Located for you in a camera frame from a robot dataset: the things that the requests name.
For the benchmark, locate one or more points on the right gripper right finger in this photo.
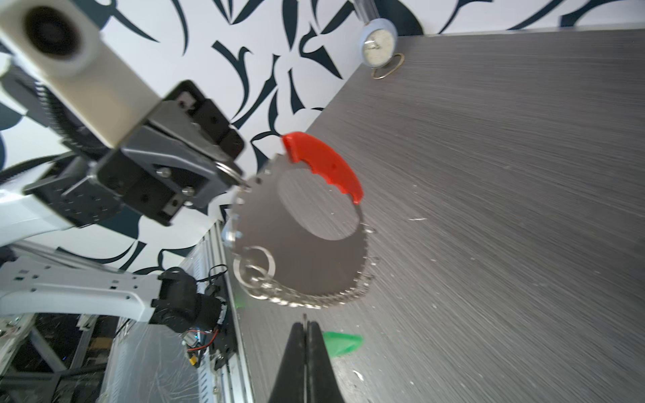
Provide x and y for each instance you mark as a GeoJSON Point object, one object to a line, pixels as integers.
{"type": "Point", "coordinates": [320, 381]}

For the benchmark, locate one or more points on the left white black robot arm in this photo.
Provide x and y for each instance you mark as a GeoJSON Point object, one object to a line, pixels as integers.
{"type": "Point", "coordinates": [31, 285]}

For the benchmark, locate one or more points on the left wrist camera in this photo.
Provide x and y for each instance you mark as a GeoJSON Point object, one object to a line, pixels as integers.
{"type": "Point", "coordinates": [56, 43]}

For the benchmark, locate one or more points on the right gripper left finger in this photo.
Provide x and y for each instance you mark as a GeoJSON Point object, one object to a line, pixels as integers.
{"type": "Point", "coordinates": [289, 384]}

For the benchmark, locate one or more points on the green plastic key tag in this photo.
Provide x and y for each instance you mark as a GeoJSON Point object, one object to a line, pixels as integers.
{"type": "Point", "coordinates": [339, 344]}

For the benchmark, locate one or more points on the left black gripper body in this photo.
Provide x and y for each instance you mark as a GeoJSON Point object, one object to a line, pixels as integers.
{"type": "Point", "coordinates": [93, 183]}

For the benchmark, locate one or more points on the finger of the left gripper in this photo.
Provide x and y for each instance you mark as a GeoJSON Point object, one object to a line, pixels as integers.
{"type": "Point", "coordinates": [152, 149]}
{"type": "Point", "coordinates": [175, 123]}

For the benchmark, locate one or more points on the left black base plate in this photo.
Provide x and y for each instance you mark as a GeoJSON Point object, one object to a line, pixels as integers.
{"type": "Point", "coordinates": [225, 346]}

